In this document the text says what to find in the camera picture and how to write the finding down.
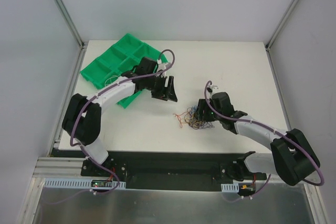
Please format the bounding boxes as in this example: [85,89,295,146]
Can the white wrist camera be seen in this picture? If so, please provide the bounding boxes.
[206,85,219,93]
[156,59,171,72]

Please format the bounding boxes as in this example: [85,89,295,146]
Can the right aluminium frame post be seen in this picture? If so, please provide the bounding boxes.
[265,0,301,52]

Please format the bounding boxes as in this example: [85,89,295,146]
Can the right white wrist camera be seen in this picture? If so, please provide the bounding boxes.
[206,85,219,93]

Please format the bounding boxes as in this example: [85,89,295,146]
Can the white cable duct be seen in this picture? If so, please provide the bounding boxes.
[220,183,239,193]
[44,178,126,190]

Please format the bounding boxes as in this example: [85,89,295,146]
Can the right white cable duct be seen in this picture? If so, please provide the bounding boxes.
[220,183,239,193]

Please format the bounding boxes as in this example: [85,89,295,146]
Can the aluminium frame post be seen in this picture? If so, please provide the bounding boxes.
[39,0,85,49]
[265,0,301,52]

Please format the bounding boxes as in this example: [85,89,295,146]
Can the green compartment tray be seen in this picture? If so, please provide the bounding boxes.
[79,33,170,110]

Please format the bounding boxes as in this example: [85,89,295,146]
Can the aluminium frame rail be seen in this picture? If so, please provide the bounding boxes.
[33,156,90,177]

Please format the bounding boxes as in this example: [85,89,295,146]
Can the white wire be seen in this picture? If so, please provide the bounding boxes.
[103,76,119,87]

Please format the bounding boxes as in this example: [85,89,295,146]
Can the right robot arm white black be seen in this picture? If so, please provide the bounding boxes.
[195,92,324,186]

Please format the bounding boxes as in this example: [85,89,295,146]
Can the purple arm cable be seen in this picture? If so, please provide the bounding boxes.
[69,49,176,196]
[204,80,324,202]

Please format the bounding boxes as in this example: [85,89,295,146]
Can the coloured wire bundle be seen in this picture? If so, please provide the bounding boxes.
[183,105,216,130]

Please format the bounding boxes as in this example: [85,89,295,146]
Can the left white cable duct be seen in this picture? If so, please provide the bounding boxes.
[44,178,126,190]

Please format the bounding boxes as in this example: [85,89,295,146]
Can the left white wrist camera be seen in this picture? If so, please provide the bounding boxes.
[156,59,171,72]

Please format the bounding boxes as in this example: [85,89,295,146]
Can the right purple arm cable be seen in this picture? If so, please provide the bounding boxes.
[204,80,324,202]

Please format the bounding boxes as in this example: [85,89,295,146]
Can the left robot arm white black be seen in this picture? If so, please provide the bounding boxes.
[62,57,178,176]

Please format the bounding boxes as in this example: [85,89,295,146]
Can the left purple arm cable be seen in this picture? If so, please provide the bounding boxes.
[69,49,176,196]

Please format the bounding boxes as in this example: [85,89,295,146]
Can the left aluminium frame post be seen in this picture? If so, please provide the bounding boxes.
[39,0,85,49]

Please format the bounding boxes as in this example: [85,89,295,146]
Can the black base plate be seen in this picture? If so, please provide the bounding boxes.
[80,151,267,191]

